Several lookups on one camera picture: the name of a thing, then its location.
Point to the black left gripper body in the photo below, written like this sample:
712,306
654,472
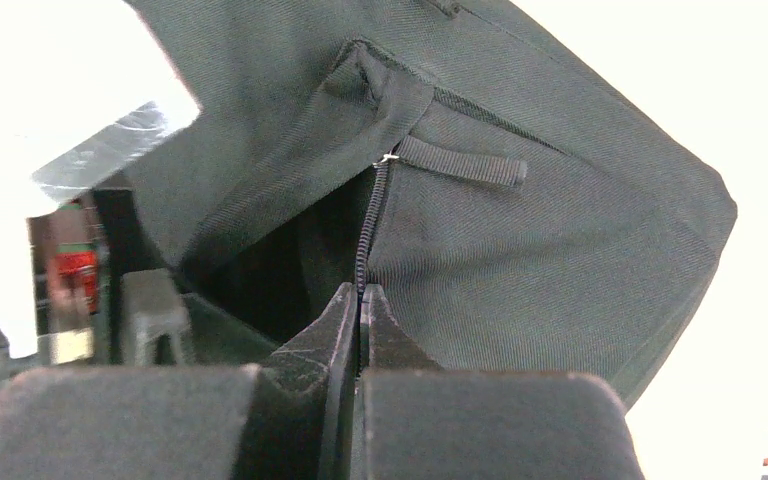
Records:
103,296

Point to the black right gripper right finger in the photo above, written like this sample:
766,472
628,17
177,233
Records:
416,420

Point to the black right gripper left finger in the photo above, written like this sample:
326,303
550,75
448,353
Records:
288,417

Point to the black student backpack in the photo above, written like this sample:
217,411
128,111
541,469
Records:
517,210

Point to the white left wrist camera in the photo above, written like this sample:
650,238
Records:
85,90

